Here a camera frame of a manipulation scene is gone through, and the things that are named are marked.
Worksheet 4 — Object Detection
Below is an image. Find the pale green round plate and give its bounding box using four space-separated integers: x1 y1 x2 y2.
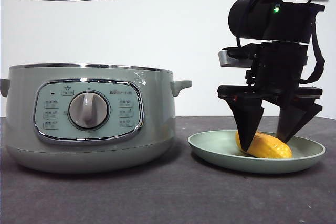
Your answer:
187 130 327 174

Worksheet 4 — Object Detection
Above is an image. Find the pale green electric steamer pot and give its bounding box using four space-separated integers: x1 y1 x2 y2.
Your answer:
0 63 193 174

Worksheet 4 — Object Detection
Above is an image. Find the black braided cable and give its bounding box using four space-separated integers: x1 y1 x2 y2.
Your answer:
301 0 326 86

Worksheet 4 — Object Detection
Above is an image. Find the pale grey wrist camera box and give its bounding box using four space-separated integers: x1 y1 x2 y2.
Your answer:
217 47 257 68

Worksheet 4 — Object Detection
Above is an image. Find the grey steamer control dial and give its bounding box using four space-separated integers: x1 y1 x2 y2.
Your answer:
68 92 109 130

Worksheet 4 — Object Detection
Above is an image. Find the yellow corn cob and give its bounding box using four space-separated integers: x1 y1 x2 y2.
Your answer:
235 130 293 159

